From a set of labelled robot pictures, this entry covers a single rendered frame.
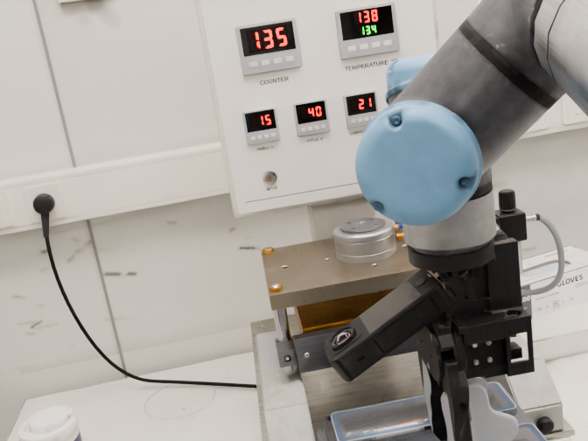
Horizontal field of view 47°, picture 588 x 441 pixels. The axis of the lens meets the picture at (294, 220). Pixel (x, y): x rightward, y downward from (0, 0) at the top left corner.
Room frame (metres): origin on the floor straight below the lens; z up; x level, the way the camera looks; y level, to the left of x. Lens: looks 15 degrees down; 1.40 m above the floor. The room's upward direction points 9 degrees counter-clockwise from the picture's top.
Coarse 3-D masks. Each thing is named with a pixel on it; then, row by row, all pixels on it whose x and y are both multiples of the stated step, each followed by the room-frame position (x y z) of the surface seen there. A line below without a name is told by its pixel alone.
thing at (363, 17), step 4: (376, 8) 0.96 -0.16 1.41; (356, 12) 0.96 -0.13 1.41; (360, 12) 0.96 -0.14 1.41; (364, 12) 0.96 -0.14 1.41; (368, 12) 0.96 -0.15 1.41; (372, 12) 0.96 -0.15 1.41; (376, 12) 0.96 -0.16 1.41; (356, 16) 0.96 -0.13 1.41; (360, 16) 0.96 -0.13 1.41; (364, 16) 0.96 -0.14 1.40; (368, 16) 0.96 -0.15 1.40; (372, 16) 0.96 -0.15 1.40; (376, 16) 0.96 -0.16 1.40; (356, 20) 0.96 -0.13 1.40; (360, 20) 0.96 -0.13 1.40; (364, 20) 0.96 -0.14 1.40; (368, 20) 0.96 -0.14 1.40; (372, 20) 0.96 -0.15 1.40; (376, 20) 0.96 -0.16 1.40; (356, 24) 0.96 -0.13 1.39
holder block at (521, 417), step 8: (520, 408) 0.61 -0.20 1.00; (328, 416) 0.64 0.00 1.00; (520, 416) 0.59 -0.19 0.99; (328, 424) 0.63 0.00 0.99; (328, 432) 0.62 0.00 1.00; (432, 432) 0.59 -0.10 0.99; (328, 440) 0.62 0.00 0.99; (336, 440) 0.60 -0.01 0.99; (392, 440) 0.59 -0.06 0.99; (400, 440) 0.58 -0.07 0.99; (408, 440) 0.58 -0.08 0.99; (416, 440) 0.58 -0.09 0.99; (424, 440) 0.58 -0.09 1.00; (432, 440) 0.57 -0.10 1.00
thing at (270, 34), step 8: (248, 32) 0.95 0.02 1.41; (256, 32) 0.95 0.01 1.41; (264, 32) 0.95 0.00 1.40; (272, 32) 0.95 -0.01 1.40; (280, 32) 0.95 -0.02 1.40; (248, 40) 0.95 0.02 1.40; (256, 40) 0.95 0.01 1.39; (264, 40) 0.95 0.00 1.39; (272, 40) 0.95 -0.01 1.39; (280, 40) 0.95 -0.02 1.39; (288, 40) 0.95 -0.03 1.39; (248, 48) 0.95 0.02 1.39; (256, 48) 0.95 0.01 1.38; (264, 48) 0.95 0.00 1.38; (272, 48) 0.95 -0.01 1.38
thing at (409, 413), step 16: (496, 384) 0.64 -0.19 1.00; (400, 400) 0.64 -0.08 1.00; (416, 400) 0.64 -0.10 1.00; (496, 400) 0.61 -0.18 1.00; (336, 416) 0.63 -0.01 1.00; (352, 416) 0.62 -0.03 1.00; (368, 416) 0.62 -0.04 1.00; (384, 416) 0.61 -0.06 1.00; (400, 416) 0.61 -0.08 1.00; (416, 416) 0.61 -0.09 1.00; (336, 432) 0.60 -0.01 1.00; (352, 432) 0.60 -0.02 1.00; (368, 432) 0.59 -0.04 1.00; (384, 432) 0.59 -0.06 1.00
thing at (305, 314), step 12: (336, 300) 0.81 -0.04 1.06; (348, 300) 0.80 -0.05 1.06; (360, 300) 0.80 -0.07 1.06; (372, 300) 0.79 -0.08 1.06; (300, 312) 0.79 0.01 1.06; (312, 312) 0.78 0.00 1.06; (324, 312) 0.78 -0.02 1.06; (336, 312) 0.77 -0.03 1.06; (348, 312) 0.77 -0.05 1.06; (360, 312) 0.76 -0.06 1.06; (300, 324) 0.77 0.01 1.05; (312, 324) 0.75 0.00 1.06; (324, 324) 0.74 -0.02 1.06; (336, 324) 0.74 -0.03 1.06
